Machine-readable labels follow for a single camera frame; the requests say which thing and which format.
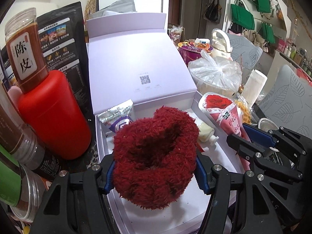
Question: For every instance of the woven straw fan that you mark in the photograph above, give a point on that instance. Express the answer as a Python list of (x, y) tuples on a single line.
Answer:
[(90, 8)]

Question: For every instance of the grey leaf cushion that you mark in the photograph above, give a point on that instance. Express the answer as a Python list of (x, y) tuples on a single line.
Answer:
[(244, 51), (288, 103)]

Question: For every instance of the white cream tube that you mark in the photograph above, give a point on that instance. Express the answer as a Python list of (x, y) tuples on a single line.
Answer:
[(206, 133)]

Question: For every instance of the green label jar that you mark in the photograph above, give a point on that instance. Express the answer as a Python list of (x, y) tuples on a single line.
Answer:
[(10, 179)]

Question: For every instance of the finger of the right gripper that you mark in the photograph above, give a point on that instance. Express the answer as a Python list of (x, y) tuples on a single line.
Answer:
[(244, 149), (259, 136)]

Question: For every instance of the dark hanging handbag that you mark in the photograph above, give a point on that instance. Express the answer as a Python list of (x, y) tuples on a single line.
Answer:
[(213, 12)]

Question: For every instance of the red cylindrical canister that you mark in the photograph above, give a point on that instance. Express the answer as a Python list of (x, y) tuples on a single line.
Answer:
[(52, 111)]

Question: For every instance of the packaged waffle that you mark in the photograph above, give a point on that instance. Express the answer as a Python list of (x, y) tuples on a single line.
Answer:
[(246, 115)]

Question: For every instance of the black stand-up pouch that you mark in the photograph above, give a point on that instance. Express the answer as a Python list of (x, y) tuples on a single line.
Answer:
[(62, 38)]

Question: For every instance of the brown entrance door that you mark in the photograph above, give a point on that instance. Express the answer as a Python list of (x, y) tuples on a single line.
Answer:
[(174, 16)]

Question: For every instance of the purple white snack packet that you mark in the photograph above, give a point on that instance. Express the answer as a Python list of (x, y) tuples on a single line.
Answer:
[(118, 116)]

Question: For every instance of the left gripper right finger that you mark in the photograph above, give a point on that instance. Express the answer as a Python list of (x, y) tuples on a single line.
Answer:
[(203, 173)]

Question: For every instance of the clear bag with bowl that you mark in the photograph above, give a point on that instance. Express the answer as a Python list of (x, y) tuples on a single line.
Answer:
[(218, 75)]

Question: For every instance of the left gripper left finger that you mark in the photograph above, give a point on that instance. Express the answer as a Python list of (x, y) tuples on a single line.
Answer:
[(106, 181)]

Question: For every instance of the lavender gift box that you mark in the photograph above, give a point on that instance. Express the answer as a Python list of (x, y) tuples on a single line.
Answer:
[(131, 57)]

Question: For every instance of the cream water bottle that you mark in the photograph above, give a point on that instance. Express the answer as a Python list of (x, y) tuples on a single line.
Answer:
[(220, 44)]

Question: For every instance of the dark red fuzzy sock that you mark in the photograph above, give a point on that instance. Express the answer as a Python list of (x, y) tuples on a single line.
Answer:
[(155, 158)]

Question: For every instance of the steel bowl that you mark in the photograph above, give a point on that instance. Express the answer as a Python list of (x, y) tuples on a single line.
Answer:
[(266, 124)]

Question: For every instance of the green tote bag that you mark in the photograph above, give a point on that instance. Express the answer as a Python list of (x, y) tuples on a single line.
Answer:
[(262, 0), (241, 18), (267, 32)]

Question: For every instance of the pink rose with-love pouch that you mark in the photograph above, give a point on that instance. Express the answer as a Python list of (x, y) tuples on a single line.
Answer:
[(227, 117)]

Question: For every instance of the brown jar chinese label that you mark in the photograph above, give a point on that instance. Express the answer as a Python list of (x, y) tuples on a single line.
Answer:
[(24, 50)]

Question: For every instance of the orange label clear jar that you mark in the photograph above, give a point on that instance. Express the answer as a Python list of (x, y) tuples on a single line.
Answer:
[(32, 191)]

